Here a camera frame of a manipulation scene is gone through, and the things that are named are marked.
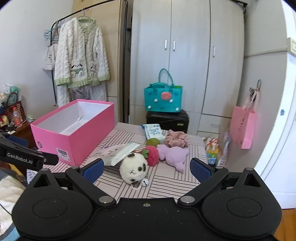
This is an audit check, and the white tote bag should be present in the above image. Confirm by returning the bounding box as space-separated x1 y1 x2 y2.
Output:
42 43 59 71

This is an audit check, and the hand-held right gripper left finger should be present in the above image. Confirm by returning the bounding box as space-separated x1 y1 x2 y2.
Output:
30 158 116 208

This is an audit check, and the bundle of wire hangers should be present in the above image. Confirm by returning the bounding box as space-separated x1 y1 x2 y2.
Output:
43 20 62 44

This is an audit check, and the green round plush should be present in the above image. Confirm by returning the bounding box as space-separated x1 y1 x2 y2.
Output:
146 138 166 147

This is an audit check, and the black clothes rack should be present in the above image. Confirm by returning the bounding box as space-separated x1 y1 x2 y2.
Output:
47 0 130 123

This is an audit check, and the red strawberry plush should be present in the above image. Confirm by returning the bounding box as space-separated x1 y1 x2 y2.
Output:
142 146 159 167

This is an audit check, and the white refrigerator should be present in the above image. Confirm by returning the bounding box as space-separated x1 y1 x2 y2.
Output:
254 37 296 209

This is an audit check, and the woven basket bag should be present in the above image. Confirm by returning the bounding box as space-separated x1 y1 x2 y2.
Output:
5 93 25 127

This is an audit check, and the white fleece pajama jacket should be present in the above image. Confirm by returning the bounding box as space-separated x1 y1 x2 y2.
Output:
54 17 110 89

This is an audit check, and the teal felt handbag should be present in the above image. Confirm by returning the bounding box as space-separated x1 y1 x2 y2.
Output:
144 68 183 113

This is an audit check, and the orange drink bottle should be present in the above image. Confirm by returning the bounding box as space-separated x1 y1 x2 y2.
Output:
13 107 23 127

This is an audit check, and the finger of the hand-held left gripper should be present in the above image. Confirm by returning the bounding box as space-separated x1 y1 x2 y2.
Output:
0 133 39 154
43 152 60 166

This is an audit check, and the wooden nightstand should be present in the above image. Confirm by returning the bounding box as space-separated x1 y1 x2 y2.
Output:
0 120 37 150

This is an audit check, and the black suitcase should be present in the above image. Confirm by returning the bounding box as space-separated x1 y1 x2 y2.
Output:
146 109 189 134

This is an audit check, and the pink paper bag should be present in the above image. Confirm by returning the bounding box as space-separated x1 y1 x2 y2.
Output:
231 100 258 149

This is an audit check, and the pink floral scrunchie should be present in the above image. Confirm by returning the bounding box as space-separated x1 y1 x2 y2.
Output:
164 129 188 148

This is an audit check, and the grey shirt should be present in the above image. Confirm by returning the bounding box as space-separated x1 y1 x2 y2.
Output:
69 86 91 100

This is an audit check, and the white patterned quilt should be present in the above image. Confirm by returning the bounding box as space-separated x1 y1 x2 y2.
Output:
0 162 31 241

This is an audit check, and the green printed tissue pack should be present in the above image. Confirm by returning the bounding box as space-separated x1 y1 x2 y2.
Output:
3 83 22 102

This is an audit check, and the purple plush toy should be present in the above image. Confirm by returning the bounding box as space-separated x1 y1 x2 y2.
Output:
157 144 189 173

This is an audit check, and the striped ribbon bow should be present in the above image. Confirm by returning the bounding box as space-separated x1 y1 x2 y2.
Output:
248 79 262 103

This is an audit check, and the white panda plush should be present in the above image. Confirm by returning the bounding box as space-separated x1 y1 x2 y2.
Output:
119 152 150 191

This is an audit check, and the grey wardrobe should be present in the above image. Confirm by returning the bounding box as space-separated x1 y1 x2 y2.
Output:
128 0 245 139

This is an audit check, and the blue white wet wipes pack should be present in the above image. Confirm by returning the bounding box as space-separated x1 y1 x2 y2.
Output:
141 124 167 141

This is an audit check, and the pink cardboard box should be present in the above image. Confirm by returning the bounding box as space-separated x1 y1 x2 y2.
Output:
30 99 115 167

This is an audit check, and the striped bed sheet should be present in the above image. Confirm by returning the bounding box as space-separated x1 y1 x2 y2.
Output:
26 122 207 200

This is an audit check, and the clear plastic bag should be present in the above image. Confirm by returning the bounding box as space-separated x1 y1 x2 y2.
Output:
218 130 232 165

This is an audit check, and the thick white soft packet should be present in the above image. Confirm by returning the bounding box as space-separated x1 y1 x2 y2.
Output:
105 142 140 166

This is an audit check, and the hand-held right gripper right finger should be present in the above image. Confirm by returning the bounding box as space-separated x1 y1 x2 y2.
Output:
178 158 264 208

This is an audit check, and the flat white cartoon-face packet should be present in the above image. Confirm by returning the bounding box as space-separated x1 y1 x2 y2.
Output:
89 145 122 161

